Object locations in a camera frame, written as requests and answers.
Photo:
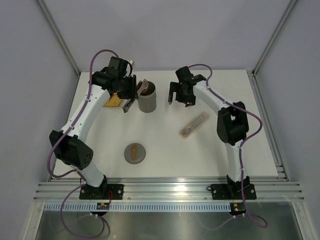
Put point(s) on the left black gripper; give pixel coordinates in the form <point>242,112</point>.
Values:
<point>132,93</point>

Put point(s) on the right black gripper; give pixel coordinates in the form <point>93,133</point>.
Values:
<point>175,87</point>

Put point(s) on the grey cylindrical lunch container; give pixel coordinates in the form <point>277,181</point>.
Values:
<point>147,100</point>

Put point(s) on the clear cutlery case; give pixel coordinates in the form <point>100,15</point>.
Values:
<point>185,136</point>

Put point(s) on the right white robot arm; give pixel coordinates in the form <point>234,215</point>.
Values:
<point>232,127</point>

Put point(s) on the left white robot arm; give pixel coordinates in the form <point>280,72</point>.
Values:
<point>69,143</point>

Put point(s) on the bamboo mat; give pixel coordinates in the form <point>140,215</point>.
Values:
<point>114,102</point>

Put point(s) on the metal spoon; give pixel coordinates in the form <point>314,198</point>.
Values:
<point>197,122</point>

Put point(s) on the grey round lid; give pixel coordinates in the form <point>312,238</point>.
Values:
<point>141,154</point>

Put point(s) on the brown lid handle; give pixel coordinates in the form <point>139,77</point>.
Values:
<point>134,152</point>

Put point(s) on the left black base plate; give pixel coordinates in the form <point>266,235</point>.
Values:
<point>104,192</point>

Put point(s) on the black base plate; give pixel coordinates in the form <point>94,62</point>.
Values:
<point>225,192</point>
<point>104,192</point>

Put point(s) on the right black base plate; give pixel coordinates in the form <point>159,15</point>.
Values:
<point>225,192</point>

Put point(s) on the white slotted cable duct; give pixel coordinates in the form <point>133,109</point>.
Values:
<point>139,207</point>

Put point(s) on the aluminium front rail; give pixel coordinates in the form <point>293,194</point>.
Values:
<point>173,189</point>

